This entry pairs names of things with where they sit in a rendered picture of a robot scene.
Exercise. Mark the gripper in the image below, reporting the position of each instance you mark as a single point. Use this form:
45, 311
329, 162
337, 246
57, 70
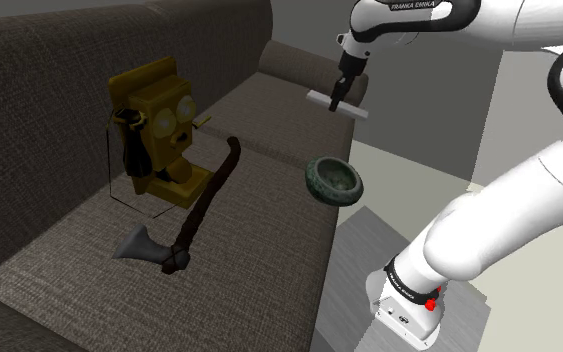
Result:
352, 64

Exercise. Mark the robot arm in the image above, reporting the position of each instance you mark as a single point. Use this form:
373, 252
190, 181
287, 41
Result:
500, 214

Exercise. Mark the white flat bar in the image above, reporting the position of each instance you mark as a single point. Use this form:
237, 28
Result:
354, 112

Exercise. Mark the green stone bowl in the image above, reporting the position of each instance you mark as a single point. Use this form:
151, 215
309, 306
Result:
333, 180

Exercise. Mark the yellow antique telephone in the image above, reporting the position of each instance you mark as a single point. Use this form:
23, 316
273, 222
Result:
161, 131

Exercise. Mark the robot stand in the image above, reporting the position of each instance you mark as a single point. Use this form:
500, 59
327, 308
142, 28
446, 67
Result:
354, 278

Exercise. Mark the dark brown fabric sofa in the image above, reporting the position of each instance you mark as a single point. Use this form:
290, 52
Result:
256, 273

